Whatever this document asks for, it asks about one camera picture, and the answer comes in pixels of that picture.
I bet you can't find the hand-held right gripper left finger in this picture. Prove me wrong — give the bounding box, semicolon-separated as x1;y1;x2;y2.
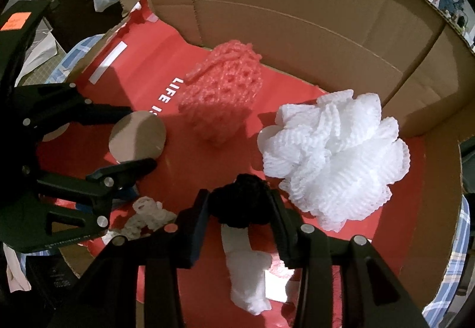
72;188;212;328

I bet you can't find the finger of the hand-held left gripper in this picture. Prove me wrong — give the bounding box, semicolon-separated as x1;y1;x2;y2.
35;157;157;244
18;78;133;136

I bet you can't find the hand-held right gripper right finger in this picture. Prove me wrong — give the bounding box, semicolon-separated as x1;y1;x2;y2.
265;189;427;328

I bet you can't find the black yarn scrunchie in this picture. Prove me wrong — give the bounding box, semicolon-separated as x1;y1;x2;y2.
210;174;277;229

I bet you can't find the cream knotted rope toy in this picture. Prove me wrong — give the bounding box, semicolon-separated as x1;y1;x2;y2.
100;196;178;246

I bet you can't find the white foam piece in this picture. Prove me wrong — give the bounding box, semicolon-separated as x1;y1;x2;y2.
221;224;273;315

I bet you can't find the cardboard box red lining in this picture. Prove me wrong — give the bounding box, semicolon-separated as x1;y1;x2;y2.
35;0;465;328

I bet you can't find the white foam net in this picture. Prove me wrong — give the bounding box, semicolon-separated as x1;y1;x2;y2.
257;89;411;233

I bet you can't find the white cloth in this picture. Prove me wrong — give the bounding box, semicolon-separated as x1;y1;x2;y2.
3;242;32;294

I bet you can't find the red foam net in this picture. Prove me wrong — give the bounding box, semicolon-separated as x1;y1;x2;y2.
178;39;265;145

